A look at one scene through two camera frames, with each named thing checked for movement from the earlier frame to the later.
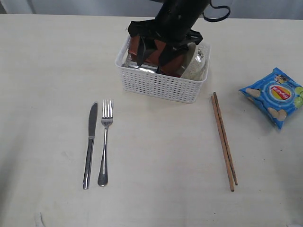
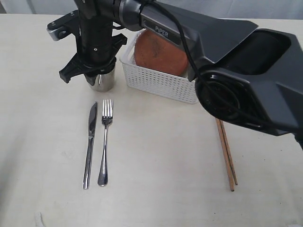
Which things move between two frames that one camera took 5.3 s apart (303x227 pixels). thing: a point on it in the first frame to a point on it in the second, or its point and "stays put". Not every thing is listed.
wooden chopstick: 220,118 stays put
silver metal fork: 107,117 stays put
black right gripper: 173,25 to 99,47
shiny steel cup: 146,67 to 104,82
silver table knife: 92,130 stays put
